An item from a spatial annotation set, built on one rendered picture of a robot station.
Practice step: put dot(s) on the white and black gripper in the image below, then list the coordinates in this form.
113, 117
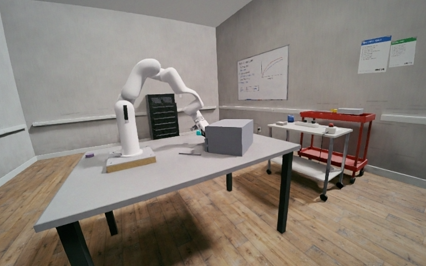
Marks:
201, 126

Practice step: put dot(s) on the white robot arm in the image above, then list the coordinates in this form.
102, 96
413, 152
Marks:
124, 109

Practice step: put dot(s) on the grey cabinet with drawers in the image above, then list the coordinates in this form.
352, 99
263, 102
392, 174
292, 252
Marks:
229, 137

